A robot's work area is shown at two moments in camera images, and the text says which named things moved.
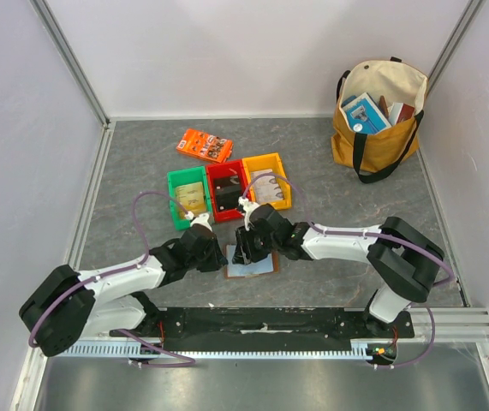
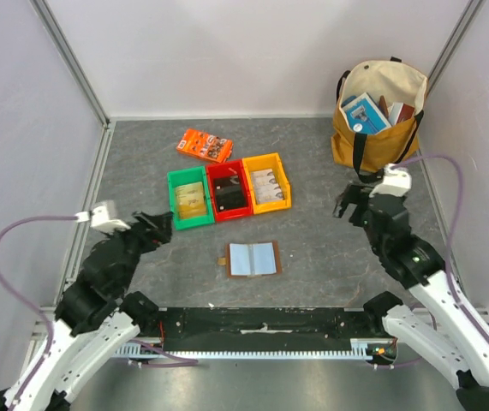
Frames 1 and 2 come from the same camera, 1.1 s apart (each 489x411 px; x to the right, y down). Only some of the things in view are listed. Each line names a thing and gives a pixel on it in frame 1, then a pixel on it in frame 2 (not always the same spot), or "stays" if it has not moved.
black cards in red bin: [227, 192] stays
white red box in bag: [400, 112] stays
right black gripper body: [246, 250] -> [360, 205]
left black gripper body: [208, 261] -> [137, 242]
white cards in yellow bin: [267, 187] stays
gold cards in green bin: [191, 197] stays
